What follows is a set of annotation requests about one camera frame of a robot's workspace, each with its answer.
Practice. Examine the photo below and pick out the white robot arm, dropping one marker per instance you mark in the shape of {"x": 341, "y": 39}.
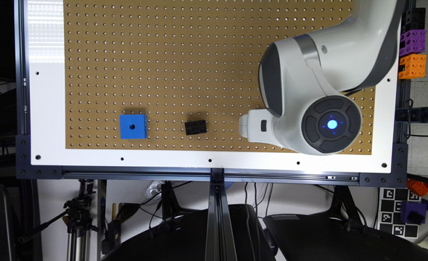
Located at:
{"x": 303, "y": 80}

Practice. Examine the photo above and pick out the white table frame plate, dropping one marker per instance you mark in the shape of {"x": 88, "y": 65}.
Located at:
{"x": 371, "y": 152}

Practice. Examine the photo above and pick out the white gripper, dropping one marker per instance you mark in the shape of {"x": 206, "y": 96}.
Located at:
{"x": 258, "y": 126}

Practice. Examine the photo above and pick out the orange block stack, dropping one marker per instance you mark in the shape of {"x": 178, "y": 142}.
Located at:
{"x": 412, "y": 66}

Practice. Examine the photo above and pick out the purple block stack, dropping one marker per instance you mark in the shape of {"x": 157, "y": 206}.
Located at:
{"x": 412, "y": 42}

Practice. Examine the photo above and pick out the brown pegboard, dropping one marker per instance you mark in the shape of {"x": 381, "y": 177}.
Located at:
{"x": 175, "y": 62}

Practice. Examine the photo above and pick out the aluminium frame rail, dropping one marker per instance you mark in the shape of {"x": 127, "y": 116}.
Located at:
{"x": 220, "y": 245}

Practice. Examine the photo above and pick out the fiducial marker board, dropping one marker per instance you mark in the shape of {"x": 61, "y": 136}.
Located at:
{"x": 389, "y": 212}

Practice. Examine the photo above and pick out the red block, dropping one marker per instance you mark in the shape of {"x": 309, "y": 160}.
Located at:
{"x": 417, "y": 187}

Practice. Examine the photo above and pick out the black camera tripod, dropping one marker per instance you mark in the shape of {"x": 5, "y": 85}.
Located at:
{"x": 77, "y": 218}

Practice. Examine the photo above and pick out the purple cube with black block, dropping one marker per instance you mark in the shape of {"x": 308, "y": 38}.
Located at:
{"x": 413, "y": 213}

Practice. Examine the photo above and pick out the black chair right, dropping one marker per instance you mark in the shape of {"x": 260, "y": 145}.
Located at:
{"x": 309, "y": 237}

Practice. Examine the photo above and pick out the black chair left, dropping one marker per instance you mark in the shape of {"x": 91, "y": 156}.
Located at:
{"x": 185, "y": 239}

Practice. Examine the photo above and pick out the blue cube with hole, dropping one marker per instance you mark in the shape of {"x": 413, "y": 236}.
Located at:
{"x": 133, "y": 127}

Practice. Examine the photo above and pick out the black block stack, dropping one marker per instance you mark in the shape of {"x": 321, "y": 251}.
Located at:
{"x": 413, "y": 19}

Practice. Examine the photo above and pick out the black chair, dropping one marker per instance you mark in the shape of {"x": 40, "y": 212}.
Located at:
{"x": 309, "y": 237}
{"x": 185, "y": 239}

